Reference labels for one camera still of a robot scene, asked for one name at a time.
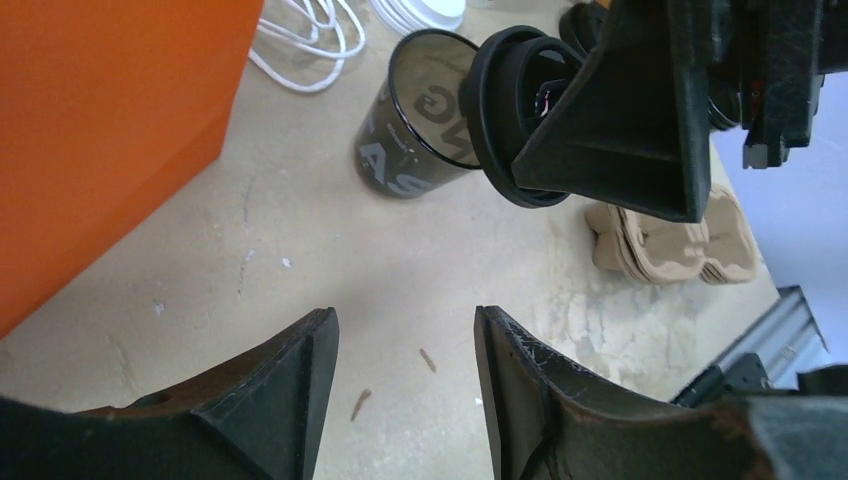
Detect light blue paper bag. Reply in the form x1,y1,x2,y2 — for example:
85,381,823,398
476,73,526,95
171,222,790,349
248,1,367,95

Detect black cup lid front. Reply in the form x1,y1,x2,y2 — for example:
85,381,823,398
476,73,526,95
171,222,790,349
558,1,608,57

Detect white cup lid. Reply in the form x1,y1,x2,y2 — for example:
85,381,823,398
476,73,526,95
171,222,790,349
369,0,466,36

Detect black cup lid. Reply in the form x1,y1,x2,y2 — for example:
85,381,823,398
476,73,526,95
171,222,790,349
558,1,608,57
460,25,586,209

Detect orange paper bag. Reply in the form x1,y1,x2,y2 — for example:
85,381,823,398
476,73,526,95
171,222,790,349
1,1,262,334

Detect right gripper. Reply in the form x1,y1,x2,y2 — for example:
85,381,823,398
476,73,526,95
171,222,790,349
512,1,847,223

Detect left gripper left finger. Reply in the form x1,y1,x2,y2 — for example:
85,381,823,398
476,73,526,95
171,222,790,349
1,308,340,479

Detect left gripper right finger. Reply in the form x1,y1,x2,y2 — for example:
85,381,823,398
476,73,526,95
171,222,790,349
474,306,847,479

